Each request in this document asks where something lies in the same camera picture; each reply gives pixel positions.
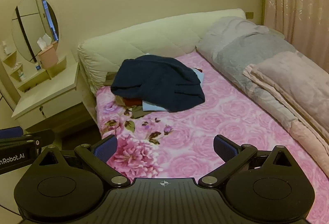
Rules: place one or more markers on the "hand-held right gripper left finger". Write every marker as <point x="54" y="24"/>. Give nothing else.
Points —
<point x="105" y="149"/>

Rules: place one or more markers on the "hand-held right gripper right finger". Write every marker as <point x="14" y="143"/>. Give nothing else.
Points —
<point x="226" y="149"/>

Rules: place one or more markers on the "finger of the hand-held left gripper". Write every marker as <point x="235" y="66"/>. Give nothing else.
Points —
<point x="11" y="132"/>
<point x="43" y="136"/>

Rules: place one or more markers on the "navy blue sweater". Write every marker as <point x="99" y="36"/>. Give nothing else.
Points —
<point x="159" y="80"/>

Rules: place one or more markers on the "pink floral blanket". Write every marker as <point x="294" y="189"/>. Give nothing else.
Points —
<point x="200" y="121"/>

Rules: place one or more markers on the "white dressing table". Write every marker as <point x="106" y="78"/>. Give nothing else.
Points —
<point x="48" y="95"/>

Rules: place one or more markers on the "khaki garment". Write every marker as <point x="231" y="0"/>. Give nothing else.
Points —
<point x="137" y="112"/>

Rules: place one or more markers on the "red garment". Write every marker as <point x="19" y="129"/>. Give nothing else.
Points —
<point x="132" y="102"/>

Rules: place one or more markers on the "small white bottle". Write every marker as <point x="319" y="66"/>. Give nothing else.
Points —
<point x="22" y="76"/>

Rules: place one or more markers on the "light blue garment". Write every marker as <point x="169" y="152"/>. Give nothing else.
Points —
<point x="151" y="106"/>

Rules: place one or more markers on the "pink tissue box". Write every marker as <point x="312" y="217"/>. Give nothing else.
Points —
<point x="48" y="56"/>

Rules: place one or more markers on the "grey and pink duvet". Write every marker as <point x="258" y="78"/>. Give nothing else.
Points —
<point x="239" y="46"/>

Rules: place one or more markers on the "oval mirror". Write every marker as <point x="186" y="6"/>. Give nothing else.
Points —
<point x="28" y="26"/>

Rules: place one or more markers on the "cream padded headboard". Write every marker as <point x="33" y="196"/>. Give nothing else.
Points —
<point x="144" y="41"/>

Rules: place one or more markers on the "wall socket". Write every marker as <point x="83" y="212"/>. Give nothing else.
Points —
<point x="250" y="14"/>

